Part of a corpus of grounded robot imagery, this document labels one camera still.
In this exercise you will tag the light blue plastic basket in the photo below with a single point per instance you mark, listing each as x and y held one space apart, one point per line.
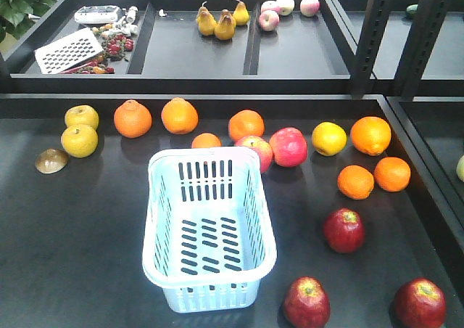
208 237

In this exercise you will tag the pink red apple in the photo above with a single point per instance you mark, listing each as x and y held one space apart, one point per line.
289 147

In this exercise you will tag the yellow round fruit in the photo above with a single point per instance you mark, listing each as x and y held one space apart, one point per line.
328 139

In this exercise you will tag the small orange left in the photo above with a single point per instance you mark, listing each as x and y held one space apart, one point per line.
355 182

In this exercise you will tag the small orange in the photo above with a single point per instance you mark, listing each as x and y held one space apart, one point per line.
355 182
392 174

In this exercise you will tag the dark red apple upper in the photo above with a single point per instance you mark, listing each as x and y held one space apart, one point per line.
344 231

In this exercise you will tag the dark red apple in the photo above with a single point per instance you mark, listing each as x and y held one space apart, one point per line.
420 303
344 231
306 303

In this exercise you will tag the large orange top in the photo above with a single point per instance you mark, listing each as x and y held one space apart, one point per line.
371 135

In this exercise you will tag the yellow asian pear front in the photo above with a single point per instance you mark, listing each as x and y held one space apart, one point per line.
79 140

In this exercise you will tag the yellow asian pear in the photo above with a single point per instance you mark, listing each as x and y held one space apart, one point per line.
79 140
82 114

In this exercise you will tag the yellow asian pear back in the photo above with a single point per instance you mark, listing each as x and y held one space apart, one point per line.
82 114

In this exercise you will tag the small orange right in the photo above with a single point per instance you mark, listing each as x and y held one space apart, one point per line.
392 174

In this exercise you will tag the dark red apple near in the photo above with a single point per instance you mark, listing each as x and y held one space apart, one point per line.
306 303

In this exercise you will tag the brown mushroom cap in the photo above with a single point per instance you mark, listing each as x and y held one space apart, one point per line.
51 161

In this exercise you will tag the white perforated tray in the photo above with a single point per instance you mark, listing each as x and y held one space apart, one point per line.
68 51

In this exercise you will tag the dark red apple far right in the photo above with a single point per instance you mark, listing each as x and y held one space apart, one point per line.
420 303

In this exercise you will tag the potted green plant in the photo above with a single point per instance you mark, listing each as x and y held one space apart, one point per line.
15 15

